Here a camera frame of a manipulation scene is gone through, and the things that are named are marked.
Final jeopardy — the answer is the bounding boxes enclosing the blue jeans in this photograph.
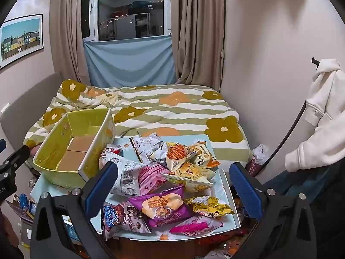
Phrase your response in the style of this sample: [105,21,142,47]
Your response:
[263,164,332,203]

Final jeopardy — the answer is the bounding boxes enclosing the green cardboard box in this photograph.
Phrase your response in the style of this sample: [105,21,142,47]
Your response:
[32,108,116,188]

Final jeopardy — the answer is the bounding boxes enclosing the red and white snack packet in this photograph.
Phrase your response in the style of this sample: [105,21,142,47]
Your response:
[101,144,124,158]

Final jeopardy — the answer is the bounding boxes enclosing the white snack packet dark edge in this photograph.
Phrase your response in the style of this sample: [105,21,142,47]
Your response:
[129,133,165,164]

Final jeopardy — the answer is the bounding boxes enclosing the blue cloth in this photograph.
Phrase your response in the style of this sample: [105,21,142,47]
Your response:
[83,35,177,88]

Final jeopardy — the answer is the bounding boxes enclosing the pink patterned packet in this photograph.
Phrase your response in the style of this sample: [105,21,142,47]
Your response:
[245,158,263,176]

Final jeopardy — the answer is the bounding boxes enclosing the beige curtain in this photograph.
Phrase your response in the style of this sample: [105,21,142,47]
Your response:
[167,0,225,92]
[49,0,91,87]

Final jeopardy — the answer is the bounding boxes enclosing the magenta snack packet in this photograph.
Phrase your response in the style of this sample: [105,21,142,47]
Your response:
[169,215,224,235]

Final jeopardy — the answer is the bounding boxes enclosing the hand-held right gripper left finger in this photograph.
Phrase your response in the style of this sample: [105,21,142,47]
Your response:
[30,163,119,259]

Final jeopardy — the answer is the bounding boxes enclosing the pink striped snack packet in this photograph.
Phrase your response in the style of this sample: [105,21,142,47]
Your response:
[138,163,170,195]

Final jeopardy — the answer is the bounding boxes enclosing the white chocolate cookie packet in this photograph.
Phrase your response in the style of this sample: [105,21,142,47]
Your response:
[102,201,152,241]

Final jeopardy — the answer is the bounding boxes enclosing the wall poster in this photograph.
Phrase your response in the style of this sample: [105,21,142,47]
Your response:
[0,13,44,69]

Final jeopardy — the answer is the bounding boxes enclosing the purple snack packet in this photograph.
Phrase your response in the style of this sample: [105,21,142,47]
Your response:
[129,186,195,228]

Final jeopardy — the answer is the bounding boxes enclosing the black curved cable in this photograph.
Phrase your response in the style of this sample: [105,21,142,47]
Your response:
[263,100,308,168]

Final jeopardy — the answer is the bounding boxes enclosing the grey padded headboard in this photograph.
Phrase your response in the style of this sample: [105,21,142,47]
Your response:
[0,71,61,152]

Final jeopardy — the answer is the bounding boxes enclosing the triangular orange sticks snack packet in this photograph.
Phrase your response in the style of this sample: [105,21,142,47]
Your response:
[149,142,198,172]

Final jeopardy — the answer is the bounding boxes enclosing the white hoodie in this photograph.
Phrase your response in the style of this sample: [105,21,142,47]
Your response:
[285,58,345,173]

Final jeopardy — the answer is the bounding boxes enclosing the green striped floral blanket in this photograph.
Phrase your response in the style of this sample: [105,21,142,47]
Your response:
[23,79,254,168]

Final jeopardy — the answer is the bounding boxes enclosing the cream snack packet orange bottom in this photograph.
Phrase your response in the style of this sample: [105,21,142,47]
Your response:
[189,144,221,168]

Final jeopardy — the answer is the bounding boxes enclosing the yellow corn snack packet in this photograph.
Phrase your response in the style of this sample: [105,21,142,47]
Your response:
[161,163,217,193]

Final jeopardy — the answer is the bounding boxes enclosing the large white grey snack packet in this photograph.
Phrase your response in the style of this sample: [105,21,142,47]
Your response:
[99,151,151,197]

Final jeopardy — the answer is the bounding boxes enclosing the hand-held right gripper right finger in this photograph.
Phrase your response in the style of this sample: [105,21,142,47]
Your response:
[229,163,317,259]

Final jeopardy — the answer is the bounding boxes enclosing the yellow and black snack packet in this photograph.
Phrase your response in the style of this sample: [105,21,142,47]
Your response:
[184,196,235,218]

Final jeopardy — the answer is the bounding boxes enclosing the window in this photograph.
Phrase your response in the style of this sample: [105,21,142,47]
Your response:
[81,0,173,42]

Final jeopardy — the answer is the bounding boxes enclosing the blue cookie packet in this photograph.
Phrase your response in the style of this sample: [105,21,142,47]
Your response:
[19,193,31,212]

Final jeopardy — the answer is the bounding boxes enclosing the white plastic bag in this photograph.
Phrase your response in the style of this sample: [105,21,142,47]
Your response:
[252,144,270,165]

